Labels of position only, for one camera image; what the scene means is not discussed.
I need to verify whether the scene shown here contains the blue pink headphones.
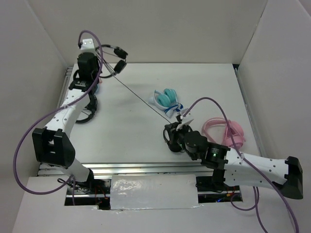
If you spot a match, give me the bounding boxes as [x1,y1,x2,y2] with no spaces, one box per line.
[94,78,102,94]

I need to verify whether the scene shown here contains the aluminium frame rail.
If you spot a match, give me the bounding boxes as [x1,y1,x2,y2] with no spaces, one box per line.
[38,65,265,175]

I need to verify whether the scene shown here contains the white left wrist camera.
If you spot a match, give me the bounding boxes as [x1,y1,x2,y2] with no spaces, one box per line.
[78,38,96,53]

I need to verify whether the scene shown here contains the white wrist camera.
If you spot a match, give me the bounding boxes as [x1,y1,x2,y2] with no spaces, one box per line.
[78,38,96,53]
[176,112,194,131]

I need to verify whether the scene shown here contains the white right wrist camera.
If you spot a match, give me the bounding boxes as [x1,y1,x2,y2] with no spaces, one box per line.
[176,112,194,131]

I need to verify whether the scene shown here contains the teal white folded headphones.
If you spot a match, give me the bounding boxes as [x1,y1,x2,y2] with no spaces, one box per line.
[148,88,184,118]

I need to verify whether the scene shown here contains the pink headphones with cable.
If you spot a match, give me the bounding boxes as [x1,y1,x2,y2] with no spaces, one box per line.
[201,117,246,149]

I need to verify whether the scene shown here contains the black headset with microphone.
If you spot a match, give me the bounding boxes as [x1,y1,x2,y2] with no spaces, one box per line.
[75,94,98,124]

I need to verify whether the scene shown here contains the black small headphones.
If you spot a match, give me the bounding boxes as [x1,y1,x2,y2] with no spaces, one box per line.
[163,129,184,153]

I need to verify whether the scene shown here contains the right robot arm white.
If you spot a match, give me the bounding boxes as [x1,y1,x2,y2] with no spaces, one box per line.
[163,122,303,200]

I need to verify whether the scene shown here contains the black wired headphones taped band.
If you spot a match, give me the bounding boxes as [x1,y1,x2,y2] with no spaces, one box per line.
[95,44,171,123]

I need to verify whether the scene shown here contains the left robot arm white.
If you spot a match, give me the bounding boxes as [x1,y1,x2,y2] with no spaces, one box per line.
[32,52,100,194]

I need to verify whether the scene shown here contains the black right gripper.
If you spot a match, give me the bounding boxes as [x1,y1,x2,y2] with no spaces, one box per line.
[165,121,197,160]

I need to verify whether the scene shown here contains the white foil covered panel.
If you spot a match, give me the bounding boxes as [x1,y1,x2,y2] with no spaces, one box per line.
[110,174,199,210]

